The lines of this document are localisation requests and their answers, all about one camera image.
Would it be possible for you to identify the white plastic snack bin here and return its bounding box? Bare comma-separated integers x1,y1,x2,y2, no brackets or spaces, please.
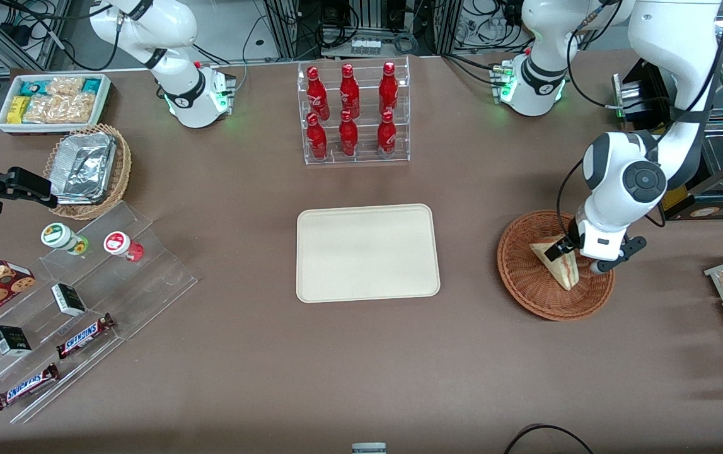
0,73,113,136

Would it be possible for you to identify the green lidded sunflower jar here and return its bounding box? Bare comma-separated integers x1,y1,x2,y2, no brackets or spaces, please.
41,223,90,256

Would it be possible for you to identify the clear acrylic bottle rack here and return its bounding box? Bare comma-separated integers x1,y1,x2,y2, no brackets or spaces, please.
297,57,411,166

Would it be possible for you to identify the brown wicker basket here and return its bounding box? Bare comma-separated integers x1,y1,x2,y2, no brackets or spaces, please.
497,209,616,322

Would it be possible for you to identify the triangular sandwich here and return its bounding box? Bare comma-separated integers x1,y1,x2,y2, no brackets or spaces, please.
530,236,581,291

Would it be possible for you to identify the clear cracker bag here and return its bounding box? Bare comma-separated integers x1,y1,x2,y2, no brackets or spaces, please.
23,93,96,124
46,76,84,98

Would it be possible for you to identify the black looped cable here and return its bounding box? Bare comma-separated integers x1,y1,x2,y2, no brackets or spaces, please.
503,424,595,454

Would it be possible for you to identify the red cola bottle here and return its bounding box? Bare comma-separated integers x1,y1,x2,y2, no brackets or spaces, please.
306,112,328,160
340,63,361,119
306,66,330,120
377,110,397,155
338,110,359,156
379,61,399,115

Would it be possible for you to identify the red lidded small jar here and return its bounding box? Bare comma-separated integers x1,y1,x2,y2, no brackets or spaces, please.
103,231,144,263

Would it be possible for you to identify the Snickers chocolate bar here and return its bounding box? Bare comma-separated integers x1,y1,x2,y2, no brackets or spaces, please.
56,313,116,360
0,363,60,412

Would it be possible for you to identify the clear acrylic stepped display stand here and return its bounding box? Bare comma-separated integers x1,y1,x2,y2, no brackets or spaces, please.
0,201,198,424

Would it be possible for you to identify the black food warmer appliance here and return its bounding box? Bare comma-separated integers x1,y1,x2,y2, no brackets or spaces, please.
612,9,723,221

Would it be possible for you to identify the yellow snack packet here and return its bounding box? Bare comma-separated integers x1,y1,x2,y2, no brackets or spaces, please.
7,96,31,124

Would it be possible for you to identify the cream plastic serving tray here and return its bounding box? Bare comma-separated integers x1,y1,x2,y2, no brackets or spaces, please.
296,203,441,304

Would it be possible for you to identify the silver foil packet stack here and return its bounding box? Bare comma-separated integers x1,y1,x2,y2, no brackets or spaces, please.
51,132,117,206

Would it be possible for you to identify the light wicker basket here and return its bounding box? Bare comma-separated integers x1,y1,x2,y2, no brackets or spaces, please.
43,124,132,221

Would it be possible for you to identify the small black carton box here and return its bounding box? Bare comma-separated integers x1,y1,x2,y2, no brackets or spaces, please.
0,325,33,358
51,283,87,317

